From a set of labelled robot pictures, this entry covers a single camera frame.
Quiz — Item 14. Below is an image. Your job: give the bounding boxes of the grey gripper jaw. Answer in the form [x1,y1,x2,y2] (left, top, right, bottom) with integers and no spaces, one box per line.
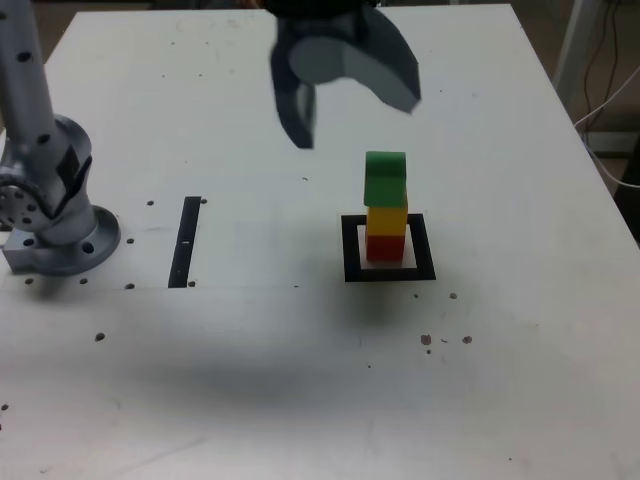
[269,17,317,150]
[287,7,423,116]

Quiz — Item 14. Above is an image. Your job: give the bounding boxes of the green cube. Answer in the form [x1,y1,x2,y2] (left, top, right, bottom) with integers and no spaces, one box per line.
[362,150,407,208]

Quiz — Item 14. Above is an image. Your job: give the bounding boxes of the yellow cube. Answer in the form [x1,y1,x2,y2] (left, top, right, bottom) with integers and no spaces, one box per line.
[366,192,409,237]

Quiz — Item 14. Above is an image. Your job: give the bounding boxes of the red cube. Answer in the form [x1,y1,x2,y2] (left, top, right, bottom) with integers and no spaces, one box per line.
[366,233,405,263]

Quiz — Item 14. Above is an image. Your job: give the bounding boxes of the black tape square outline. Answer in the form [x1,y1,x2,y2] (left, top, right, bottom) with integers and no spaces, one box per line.
[340,213,437,283]

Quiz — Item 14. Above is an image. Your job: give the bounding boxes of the black tape strip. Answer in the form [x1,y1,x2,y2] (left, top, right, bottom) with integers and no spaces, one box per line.
[167,196,202,290]

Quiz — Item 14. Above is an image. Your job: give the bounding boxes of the white frame leg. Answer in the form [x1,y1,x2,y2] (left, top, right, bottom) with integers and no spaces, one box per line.
[552,0,601,129]

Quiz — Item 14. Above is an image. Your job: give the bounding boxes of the white cable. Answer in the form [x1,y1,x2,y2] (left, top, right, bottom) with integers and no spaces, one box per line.
[573,67,640,190]

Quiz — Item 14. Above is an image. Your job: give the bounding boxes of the black hanging cable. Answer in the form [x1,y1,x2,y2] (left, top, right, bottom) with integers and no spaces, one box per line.
[582,0,621,114]

